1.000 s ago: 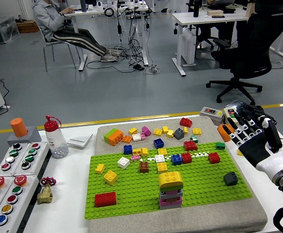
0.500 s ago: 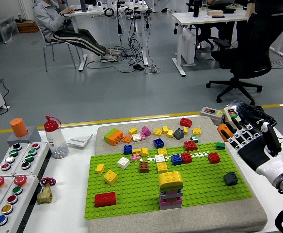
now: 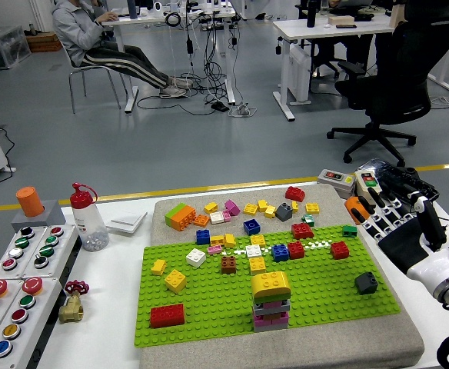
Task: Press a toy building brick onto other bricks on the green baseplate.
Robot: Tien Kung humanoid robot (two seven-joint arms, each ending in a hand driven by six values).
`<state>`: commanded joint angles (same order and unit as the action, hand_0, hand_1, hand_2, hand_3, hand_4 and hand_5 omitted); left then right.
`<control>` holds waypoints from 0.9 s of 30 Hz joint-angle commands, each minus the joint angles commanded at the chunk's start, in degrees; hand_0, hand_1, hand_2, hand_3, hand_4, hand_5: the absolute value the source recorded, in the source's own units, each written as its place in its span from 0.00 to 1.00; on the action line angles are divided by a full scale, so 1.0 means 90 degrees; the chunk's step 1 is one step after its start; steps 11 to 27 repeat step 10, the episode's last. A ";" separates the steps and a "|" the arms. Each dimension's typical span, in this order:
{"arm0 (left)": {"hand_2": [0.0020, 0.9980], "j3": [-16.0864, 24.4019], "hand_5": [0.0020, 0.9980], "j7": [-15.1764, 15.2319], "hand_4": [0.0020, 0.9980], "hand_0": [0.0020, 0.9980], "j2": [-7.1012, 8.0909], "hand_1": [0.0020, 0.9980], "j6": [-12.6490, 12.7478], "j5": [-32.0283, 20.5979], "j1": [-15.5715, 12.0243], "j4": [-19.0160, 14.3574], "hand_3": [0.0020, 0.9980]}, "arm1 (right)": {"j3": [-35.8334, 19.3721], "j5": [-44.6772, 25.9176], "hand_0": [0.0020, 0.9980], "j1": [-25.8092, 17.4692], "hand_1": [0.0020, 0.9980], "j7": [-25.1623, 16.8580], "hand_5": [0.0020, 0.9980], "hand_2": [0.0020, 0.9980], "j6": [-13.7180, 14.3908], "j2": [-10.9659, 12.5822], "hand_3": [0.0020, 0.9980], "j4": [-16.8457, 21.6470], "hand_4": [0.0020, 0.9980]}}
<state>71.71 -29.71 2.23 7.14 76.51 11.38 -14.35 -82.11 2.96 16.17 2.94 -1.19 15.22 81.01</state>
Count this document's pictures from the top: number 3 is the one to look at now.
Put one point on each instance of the small pink toy brick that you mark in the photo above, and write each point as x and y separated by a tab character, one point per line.
227	216
214	250

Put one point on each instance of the green toy baseplate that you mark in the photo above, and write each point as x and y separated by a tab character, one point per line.
155	292

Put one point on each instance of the black office chair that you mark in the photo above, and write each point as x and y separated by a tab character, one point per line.
401	77

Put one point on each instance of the orange fruit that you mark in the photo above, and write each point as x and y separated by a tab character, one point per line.
350	209

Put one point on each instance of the brown toy brick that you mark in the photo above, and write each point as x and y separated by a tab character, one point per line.
228	265

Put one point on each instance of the wooden box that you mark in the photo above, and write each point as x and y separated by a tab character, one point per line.
340	20

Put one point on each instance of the yellow curved toy brick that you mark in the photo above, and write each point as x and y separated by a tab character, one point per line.
270	284

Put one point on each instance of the large orange toy brick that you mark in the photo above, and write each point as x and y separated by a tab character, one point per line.
185	220

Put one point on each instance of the white wall switch plate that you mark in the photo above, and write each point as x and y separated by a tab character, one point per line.
126	223

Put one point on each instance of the black bottle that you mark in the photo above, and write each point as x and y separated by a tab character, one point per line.
313	13

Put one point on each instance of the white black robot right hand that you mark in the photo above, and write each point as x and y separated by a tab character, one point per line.
409	250

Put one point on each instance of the white computer tower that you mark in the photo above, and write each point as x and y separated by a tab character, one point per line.
299	73

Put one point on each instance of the grey switch box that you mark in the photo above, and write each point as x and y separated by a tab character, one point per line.
336	180

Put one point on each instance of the clear plastic storage box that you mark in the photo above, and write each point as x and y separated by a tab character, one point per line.
1	48

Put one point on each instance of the grey four-button control box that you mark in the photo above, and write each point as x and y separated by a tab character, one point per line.
49	246
17	252

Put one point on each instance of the brass valve red handwheel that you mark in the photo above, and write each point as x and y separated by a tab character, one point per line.
70	307

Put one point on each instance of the black phone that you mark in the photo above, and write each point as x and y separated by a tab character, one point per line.
346	26

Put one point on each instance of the green white toy brick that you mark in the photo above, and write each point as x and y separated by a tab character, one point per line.
308	220

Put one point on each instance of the dark blue bottle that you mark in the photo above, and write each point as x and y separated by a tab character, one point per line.
133	8

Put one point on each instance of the grey metal chair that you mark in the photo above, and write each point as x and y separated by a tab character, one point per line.
82	70

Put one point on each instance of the large lime toy brick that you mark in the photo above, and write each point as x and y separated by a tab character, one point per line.
174	212

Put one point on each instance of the small yellow toy brick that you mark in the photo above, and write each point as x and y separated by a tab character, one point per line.
295	207
158	266

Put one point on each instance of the grey sloped toy brick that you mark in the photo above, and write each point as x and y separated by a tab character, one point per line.
284	211

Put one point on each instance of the seated person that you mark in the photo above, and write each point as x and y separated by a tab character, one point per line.
359	48
72	30

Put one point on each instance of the clear squeeze bottle red cap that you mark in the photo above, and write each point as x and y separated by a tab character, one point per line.
88	223

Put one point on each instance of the multicolour toy brick stack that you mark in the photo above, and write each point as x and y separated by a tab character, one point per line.
272	319

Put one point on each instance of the small orange toy brick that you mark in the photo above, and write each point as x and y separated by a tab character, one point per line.
201	220

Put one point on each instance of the black keyboard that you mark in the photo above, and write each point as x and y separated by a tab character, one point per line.
393	171

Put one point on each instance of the black floor power strip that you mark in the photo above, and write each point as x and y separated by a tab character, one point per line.
220	107

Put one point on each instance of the cream switch box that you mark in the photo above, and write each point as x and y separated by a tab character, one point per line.
367	178

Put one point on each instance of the yellow square toy brick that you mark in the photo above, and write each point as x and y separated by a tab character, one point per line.
257	265
175	281

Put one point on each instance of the orange cylinder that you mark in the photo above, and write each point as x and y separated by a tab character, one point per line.
30	201

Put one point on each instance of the red sloped toy brick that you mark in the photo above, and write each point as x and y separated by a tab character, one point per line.
295	194

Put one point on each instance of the dark grey toy brick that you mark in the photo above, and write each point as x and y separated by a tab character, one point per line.
366	283

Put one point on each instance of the white square toy brick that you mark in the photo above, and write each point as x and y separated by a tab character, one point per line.
217	218
195	258
253	251

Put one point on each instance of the grey-brown foam mat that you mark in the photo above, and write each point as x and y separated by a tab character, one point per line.
286	351

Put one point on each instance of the large red toy brick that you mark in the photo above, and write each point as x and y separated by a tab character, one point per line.
167	316

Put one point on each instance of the grey block holder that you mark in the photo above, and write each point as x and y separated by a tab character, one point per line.
51	217

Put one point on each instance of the blue toy brick with hole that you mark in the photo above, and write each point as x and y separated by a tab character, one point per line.
252	227

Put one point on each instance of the wooden crate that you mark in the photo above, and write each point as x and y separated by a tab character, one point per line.
44	42

